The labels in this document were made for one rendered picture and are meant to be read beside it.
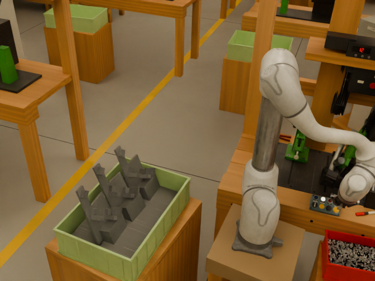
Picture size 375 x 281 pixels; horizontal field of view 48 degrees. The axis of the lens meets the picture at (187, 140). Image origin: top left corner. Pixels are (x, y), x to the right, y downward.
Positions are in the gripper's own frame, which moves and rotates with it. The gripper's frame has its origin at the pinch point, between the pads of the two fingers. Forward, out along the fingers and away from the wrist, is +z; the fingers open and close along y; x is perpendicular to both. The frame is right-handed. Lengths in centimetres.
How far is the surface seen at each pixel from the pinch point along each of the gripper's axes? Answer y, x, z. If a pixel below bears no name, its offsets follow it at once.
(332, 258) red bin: 0.9, -25.7, -0.2
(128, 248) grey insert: -91, -48, -13
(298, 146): -25, 35, 27
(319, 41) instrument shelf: -26, 88, -2
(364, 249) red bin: 14.8, -16.8, 5.6
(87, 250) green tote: -105, -54, -25
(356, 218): 10.6, -1.3, 13.7
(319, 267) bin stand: -3.6, -30.4, 5.5
